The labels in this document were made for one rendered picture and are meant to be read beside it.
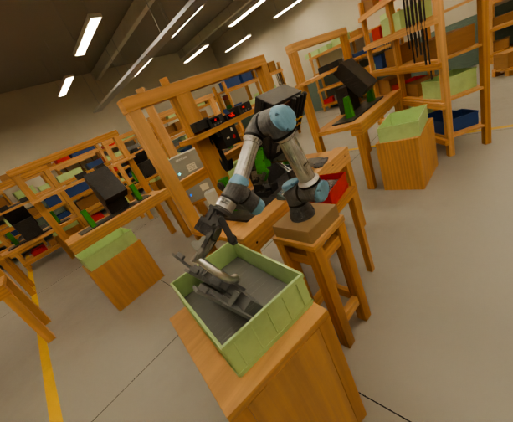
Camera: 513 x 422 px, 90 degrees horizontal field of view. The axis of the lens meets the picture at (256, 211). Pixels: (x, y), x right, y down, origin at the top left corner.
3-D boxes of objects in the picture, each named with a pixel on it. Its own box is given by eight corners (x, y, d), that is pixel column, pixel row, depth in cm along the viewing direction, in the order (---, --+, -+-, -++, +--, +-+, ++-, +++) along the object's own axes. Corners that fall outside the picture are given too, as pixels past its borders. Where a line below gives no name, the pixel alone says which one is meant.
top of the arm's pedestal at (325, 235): (345, 219, 153) (343, 214, 152) (315, 253, 137) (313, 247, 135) (303, 215, 178) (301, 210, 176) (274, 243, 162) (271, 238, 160)
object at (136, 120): (297, 155, 290) (267, 64, 253) (196, 232, 208) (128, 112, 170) (291, 156, 297) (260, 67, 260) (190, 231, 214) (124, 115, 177)
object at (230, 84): (302, 131, 851) (279, 58, 764) (255, 163, 714) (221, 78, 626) (289, 135, 891) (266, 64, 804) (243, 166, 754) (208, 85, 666)
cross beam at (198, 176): (277, 134, 280) (274, 126, 276) (182, 193, 208) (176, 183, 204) (274, 135, 284) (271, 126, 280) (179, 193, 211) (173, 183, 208)
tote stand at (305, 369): (367, 414, 135) (327, 309, 105) (301, 514, 114) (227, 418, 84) (283, 342, 191) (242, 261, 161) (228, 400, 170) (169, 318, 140)
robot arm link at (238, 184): (254, 184, 103) (240, 172, 98) (242, 208, 101) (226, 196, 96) (243, 182, 109) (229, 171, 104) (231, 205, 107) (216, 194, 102)
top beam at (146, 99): (267, 64, 253) (264, 54, 250) (127, 112, 170) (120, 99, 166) (260, 67, 260) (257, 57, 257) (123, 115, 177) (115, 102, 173)
